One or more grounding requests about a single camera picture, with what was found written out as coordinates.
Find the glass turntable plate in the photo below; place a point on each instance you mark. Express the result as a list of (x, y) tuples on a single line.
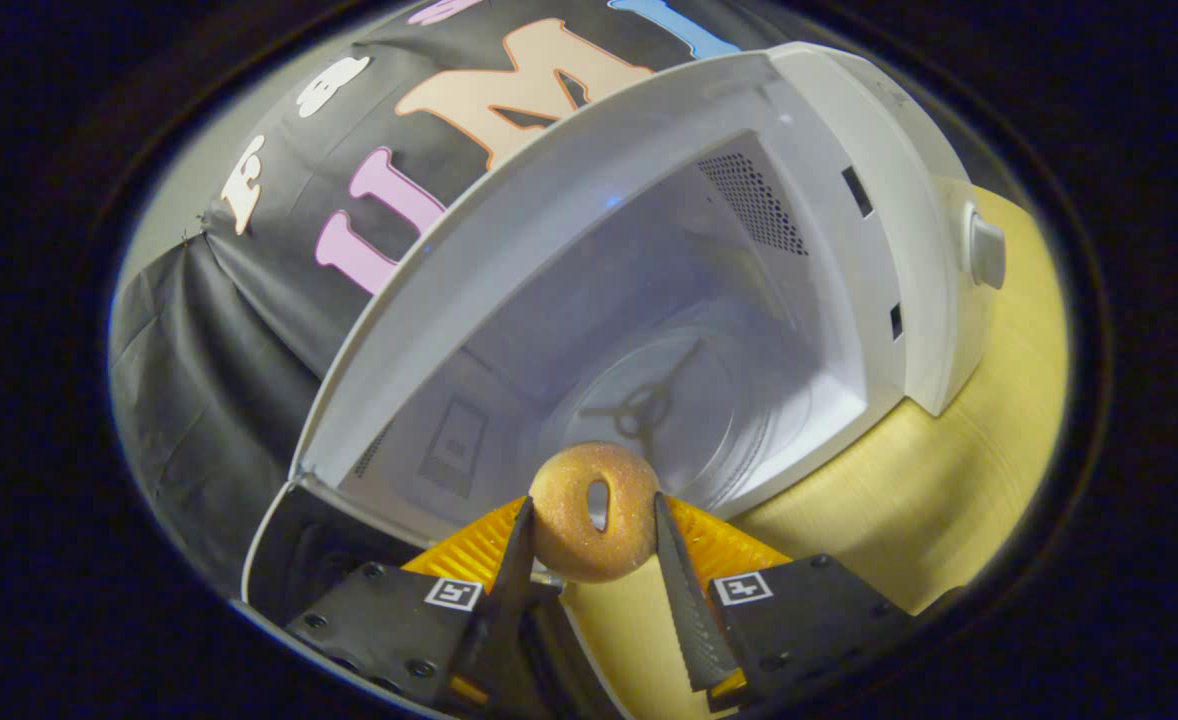
[(749, 420)]

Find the glazed donut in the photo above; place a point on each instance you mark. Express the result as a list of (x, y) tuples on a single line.
[(559, 540)]

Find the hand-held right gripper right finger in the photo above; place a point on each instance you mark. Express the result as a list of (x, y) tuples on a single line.
[(689, 610)]

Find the white microwave oven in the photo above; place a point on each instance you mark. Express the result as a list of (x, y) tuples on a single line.
[(569, 230)]

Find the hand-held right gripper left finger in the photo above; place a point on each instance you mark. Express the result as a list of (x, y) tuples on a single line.
[(509, 600)]

